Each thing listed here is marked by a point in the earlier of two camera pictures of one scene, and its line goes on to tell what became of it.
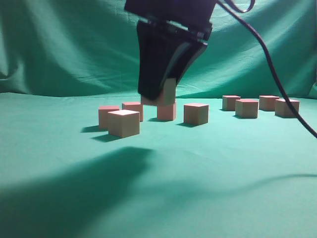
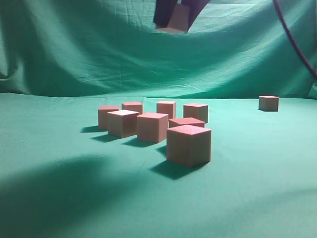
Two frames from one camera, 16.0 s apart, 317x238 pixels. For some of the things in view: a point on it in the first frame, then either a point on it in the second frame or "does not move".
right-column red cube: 267,102 does not move
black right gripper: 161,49 → 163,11
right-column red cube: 283,109 → 188,145
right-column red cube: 167,95 → 152,127
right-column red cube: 196,114 does not move
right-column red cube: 103,112 does not move
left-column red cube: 124,123 does not move
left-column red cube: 167,112 does not move
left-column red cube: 246,108 → 190,121
